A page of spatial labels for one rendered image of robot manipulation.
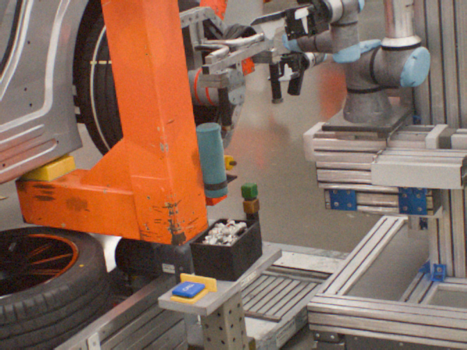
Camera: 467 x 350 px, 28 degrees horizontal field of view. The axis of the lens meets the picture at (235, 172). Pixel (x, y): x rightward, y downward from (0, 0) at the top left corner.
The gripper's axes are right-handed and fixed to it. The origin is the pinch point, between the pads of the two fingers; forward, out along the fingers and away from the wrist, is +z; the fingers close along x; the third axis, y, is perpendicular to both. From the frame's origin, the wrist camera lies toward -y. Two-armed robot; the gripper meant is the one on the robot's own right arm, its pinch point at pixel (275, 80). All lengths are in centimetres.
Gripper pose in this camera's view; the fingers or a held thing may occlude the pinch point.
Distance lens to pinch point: 349.0
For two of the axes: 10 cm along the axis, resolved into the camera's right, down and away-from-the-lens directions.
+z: -5.4, 3.3, -7.8
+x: 8.4, 0.8, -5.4
